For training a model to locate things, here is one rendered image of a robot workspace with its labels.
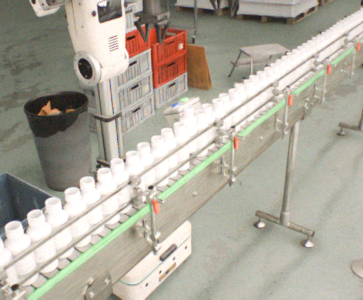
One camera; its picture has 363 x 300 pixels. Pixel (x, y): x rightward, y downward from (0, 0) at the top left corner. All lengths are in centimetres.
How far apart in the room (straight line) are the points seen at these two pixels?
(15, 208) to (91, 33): 77
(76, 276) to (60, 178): 205
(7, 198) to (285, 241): 168
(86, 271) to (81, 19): 107
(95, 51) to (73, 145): 128
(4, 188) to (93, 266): 64
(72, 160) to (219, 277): 131
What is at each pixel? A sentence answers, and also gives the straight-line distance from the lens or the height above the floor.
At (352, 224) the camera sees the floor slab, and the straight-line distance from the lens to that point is 301.
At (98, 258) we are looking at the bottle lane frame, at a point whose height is 95.
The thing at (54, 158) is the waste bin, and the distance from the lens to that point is 311.
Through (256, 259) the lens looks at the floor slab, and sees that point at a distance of 263.
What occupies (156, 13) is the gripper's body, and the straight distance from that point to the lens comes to 144.
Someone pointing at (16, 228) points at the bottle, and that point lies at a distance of 109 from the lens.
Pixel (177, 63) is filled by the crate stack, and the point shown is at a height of 37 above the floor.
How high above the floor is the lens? 178
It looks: 29 degrees down
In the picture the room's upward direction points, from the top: 4 degrees counter-clockwise
